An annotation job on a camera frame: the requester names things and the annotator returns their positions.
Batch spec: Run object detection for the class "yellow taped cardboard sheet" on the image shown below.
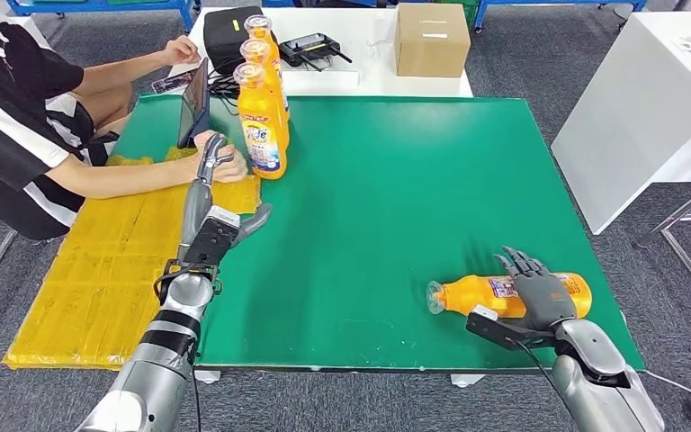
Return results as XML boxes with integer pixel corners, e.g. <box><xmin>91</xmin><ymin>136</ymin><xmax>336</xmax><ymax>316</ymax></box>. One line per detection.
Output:
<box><xmin>2</xmin><ymin>146</ymin><xmax>262</xmax><ymax>371</ymax></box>

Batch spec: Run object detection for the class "person's left hand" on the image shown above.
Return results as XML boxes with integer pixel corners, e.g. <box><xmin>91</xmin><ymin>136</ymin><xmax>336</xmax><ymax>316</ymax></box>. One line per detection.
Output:
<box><xmin>160</xmin><ymin>35</ymin><xmax>202</xmax><ymax>67</ymax></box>

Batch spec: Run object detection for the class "brown cardboard box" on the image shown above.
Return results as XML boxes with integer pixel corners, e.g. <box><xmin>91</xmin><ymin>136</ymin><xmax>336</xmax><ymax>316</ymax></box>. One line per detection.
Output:
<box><xmin>394</xmin><ymin>3</ymin><xmax>472</xmax><ymax>79</ymax></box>

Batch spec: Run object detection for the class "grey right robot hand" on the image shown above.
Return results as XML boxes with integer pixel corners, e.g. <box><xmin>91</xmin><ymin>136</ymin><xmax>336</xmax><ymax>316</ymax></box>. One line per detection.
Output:
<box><xmin>493</xmin><ymin>246</ymin><xmax>579</xmax><ymax>332</ymax></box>

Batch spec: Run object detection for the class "person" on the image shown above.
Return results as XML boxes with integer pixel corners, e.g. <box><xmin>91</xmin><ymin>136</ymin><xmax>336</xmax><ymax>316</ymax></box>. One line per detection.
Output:
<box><xmin>0</xmin><ymin>0</ymin><xmax>250</xmax><ymax>241</ymax></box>

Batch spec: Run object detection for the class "smartphone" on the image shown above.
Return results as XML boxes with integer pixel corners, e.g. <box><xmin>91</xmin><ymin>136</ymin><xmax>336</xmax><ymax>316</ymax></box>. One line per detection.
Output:
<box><xmin>150</xmin><ymin>68</ymin><xmax>199</xmax><ymax>95</ymax></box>

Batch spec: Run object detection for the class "large white table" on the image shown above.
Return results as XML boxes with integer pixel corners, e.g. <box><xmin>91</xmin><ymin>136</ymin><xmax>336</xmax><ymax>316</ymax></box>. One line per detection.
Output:
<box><xmin>551</xmin><ymin>12</ymin><xmax>691</xmax><ymax>236</ymax></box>

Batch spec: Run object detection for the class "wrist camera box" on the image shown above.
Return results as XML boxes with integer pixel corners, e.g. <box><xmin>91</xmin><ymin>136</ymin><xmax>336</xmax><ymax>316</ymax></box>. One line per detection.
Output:
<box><xmin>465</xmin><ymin>305</ymin><xmax>558</xmax><ymax>352</ymax></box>
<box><xmin>181</xmin><ymin>205</ymin><xmax>242</xmax><ymax>271</ymax></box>

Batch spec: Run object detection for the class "grey metal table leg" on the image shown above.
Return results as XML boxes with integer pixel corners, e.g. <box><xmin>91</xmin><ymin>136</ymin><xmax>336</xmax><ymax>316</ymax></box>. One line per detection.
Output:
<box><xmin>634</xmin><ymin>175</ymin><xmax>691</xmax><ymax>323</ymax></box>

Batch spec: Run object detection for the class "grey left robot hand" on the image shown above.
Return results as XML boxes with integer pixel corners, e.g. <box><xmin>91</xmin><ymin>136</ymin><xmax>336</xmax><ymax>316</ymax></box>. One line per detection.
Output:
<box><xmin>178</xmin><ymin>131</ymin><xmax>274</xmax><ymax>264</ymax></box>

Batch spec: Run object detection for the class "black remote controller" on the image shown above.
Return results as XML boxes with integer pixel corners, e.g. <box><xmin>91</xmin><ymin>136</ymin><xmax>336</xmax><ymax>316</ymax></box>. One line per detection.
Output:
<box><xmin>278</xmin><ymin>32</ymin><xmax>354</xmax><ymax>71</ymax></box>

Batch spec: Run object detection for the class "orange detergent bottle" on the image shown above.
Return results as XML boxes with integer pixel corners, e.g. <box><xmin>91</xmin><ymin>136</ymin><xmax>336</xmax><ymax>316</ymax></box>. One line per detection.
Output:
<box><xmin>238</xmin><ymin>38</ymin><xmax>290</xmax><ymax>150</ymax></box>
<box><xmin>426</xmin><ymin>273</ymin><xmax>594</xmax><ymax>320</ymax></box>
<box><xmin>244</xmin><ymin>14</ymin><xmax>290</xmax><ymax>114</ymax></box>
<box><xmin>233</xmin><ymin>62</ymin><xmax>288</xmax><ymax>181</ymax></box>

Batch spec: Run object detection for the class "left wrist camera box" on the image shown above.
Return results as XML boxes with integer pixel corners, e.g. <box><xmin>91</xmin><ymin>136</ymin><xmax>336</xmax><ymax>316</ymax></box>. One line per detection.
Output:
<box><xmin>181</xmin><ymin>205</ymin><xmax>242</xmax><ymax>271</ymax></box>

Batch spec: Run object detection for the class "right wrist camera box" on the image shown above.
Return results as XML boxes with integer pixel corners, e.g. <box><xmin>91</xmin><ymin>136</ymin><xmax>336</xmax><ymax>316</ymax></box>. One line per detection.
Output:
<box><xmin>465</xmin><ymin>305</ymin><xmax>558</xmax><ymax>352</ymax></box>

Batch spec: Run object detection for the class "dark tablet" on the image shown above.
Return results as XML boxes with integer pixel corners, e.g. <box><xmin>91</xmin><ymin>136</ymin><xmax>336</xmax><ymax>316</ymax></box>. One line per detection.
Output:
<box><xmin>176</xmin><ymin>58</ymin><xmax>211</xmax><ymax>150</ymax></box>

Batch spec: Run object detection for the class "person's right hand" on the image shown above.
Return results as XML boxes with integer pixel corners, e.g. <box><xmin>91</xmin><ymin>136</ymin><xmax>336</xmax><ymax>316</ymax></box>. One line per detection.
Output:
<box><xmin>193</xmin><ymin>130</ymin><xmax>250</xmax><ymax>185</ymax></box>

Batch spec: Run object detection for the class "white floor cable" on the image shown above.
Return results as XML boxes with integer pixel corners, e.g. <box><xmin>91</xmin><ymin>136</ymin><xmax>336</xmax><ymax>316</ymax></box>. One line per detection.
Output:
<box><xmin>643</xmin><ymin>369</ymin><xmax>691</xmax><ymax>401</ymax></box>

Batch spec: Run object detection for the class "blue metal rack frame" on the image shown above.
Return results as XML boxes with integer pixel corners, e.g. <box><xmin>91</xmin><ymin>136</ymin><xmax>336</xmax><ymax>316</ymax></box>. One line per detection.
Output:
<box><xmin>473</xmin><ymin>0</ymin><xmax>648</xmax><ymax>31</ymax></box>

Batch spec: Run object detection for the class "black cable bundle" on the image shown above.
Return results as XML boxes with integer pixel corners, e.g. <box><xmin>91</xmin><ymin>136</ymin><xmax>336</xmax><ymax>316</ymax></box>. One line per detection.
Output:
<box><xmin>207</xmin><ymin>59</ymin><xmax>242</xmax><ymax>114</ymax></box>

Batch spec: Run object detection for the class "black carrying case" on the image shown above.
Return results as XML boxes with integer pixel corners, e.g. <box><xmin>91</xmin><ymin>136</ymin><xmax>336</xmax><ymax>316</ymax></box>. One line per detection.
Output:
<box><xmin>203</xmin><ymin>5</ymin><xmax>265</xmax><ymax>76</ymax></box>

